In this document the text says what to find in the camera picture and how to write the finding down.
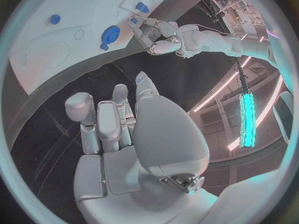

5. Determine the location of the workshop rack with equipment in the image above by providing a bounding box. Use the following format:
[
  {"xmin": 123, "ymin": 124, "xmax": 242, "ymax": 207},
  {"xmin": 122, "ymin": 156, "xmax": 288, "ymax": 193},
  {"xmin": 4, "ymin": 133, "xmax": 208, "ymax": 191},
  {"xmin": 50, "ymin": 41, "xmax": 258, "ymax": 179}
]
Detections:
[{"xmin": 202, "ymin": 0, "xmax": 266, "ymax": 34}]

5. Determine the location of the blue plug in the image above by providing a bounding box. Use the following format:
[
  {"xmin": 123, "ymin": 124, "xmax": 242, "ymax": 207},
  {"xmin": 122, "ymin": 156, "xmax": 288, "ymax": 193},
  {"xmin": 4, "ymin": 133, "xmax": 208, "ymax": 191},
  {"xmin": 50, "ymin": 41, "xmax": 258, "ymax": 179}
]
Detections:
[{"xmin": 135, "ymin": 1, "xmax": 150, "ymax": 14}]

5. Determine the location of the black lamp pole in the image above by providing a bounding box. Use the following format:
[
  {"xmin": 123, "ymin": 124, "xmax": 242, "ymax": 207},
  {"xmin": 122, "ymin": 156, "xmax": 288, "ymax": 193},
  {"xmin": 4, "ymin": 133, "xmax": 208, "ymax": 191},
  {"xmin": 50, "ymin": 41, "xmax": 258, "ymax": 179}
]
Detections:
[{"xmin": 232, "ymin": 57, "xmax": 250, "ymax": 95}]

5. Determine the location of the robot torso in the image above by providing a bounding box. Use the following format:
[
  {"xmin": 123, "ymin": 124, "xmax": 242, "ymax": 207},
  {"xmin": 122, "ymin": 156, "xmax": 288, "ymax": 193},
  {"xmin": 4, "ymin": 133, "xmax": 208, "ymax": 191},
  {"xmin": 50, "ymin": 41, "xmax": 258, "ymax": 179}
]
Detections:
[{"xmin": 266, "ymin": 27, "xmax": 293, "ymax": 75}]

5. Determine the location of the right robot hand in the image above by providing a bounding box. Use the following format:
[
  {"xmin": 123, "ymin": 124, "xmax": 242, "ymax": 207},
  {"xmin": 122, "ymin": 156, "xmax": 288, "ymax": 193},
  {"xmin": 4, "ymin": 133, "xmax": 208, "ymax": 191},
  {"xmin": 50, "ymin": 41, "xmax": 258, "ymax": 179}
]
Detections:
[{"xmin": 64, "ymin": 71, "xmax": 219, "ymax": 224}]

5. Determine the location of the glowing light bar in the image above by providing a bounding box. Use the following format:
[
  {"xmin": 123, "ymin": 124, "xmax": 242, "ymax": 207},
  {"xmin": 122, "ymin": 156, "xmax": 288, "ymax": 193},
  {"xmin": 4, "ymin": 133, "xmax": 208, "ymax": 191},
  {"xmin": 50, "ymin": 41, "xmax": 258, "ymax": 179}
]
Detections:
[{"xmin": 238, "ymin": 93, "xmax": 256, "ymax": 149}]

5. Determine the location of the white task board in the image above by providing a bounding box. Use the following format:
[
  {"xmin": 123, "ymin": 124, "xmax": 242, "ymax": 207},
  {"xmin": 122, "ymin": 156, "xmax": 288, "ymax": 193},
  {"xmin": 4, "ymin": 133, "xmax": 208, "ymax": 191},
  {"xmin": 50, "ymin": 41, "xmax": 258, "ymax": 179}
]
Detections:
[{"xmin": 8, "ymin": 0, "xmax": 207, "ymax": 96}]

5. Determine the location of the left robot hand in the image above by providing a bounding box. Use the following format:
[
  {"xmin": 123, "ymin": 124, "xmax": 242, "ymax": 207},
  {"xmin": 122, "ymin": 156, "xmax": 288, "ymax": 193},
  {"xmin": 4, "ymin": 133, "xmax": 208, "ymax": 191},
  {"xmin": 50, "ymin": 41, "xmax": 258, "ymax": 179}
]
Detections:
[{"xmin": 127, "ymin": 16, "xmax": 183, "ymax": 56}]

